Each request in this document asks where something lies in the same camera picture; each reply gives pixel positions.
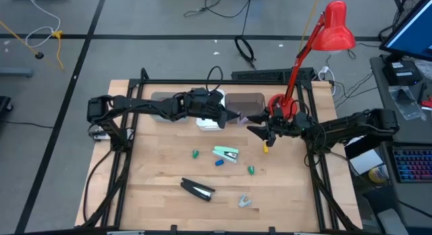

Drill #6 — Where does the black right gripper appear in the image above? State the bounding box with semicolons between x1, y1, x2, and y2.
246;108;313;148

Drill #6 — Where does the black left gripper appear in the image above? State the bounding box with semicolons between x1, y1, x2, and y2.
188;88;241;130

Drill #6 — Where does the mint green stapler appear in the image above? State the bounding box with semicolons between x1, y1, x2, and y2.
212;145;240;165

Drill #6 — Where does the smoky translucent storage bin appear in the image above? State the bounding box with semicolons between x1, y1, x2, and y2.
225;92;266;125

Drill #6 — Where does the white storage bin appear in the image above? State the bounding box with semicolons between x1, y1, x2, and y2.
196;88;226;132

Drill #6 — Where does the black power strip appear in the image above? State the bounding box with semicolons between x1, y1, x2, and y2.
231;67;317;83

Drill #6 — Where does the light grey storage bin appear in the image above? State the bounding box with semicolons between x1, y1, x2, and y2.
150;91;190;124

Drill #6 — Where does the white plug adapter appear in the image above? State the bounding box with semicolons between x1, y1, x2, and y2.
318;65;335;97

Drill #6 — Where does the white paper sheet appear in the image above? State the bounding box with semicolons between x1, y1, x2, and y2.
349;149;384;176

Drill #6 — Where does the grey side desk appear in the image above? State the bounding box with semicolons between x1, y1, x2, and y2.
369;54;432;235

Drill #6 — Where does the red desk lamp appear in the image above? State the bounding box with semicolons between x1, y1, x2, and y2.
267;0;357;120

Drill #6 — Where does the yellow lidded canister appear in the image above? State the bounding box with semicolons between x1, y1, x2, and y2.
368;164;391;184

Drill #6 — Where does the clear plastic bag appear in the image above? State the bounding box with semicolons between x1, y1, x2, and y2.
387;85;427;122

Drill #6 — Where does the black mini computer box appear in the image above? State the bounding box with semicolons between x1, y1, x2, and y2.
382;59;423;86

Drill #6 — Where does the backlit computer keyboard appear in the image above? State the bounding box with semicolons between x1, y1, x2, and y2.
392;147;432;184

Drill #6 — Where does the computer monitor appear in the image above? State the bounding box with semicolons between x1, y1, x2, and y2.
379;0;432;63

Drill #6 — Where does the grey furniture base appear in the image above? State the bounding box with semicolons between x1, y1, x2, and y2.
0;68;34;78

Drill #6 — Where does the black caster foot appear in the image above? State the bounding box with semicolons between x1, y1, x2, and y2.
0;95;14;115

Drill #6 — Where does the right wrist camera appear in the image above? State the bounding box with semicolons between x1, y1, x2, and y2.
273;106;288;120

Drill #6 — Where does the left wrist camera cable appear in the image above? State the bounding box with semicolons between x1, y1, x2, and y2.
205;65;224;94

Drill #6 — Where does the black table frame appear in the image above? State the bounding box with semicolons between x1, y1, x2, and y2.
76;68;364;235

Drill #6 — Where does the coiled black floor cable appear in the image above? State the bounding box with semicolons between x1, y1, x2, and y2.
234;34;257;70

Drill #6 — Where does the yellow hanging cable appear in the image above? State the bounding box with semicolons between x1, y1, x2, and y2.
298;0;322;55

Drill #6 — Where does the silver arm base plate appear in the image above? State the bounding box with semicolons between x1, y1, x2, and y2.
88;124;134;142

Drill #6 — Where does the black wire fan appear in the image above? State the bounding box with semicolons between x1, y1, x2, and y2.
391;0;423;26

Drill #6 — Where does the yellow floor cable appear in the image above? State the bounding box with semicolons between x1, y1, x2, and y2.
50;30;65;71

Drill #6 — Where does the white floor cable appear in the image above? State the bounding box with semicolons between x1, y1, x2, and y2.
25;0;62;49

